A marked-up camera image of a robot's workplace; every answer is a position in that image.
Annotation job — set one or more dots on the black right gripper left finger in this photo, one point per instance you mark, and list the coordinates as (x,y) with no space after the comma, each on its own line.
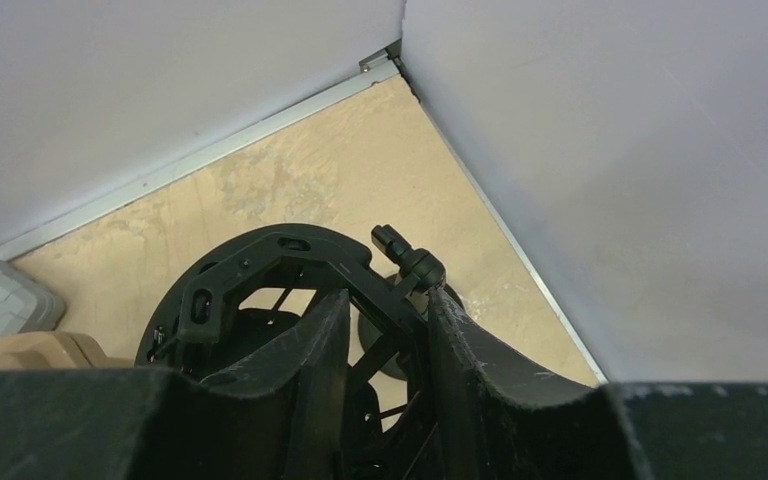
(275,414)

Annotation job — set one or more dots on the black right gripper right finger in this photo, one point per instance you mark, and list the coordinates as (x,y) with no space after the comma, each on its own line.
(504,416)

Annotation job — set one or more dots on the black shock mount round-base stand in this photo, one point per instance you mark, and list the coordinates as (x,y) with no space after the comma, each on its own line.
(250,289)

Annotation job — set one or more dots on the tan plastic tool case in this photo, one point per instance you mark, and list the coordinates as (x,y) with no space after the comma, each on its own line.
(55,350)

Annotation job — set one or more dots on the grey flat sheet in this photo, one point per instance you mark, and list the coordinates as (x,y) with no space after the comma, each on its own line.
(25,304)

